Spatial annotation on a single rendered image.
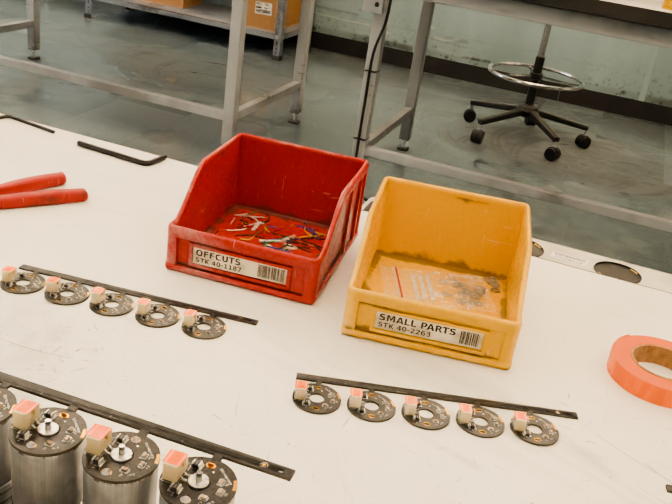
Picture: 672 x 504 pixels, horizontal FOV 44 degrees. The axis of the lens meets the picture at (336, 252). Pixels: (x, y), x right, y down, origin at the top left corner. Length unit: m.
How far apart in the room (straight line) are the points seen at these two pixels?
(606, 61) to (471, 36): 0.71
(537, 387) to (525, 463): 0.07
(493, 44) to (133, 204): 4.09
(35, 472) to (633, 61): 4.39
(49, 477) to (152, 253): 0.28
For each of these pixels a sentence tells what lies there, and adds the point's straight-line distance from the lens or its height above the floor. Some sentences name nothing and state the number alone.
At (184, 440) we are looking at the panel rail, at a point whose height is 0.81.
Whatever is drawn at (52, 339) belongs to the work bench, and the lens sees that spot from 0.47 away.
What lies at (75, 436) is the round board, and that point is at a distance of 0.30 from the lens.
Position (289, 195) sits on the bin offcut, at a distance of 0.61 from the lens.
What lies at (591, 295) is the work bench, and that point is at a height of 0.75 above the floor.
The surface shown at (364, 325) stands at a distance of 0.48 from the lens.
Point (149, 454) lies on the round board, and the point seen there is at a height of 0.81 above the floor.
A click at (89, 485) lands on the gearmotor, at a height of 0.81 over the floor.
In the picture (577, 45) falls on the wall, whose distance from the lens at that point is 4.59.
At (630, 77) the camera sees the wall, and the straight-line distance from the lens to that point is 4.60.
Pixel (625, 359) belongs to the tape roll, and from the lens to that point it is 0.51.
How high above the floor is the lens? 1.00
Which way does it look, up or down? 25 degrees down
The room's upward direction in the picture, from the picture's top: 9 degrees clockwise
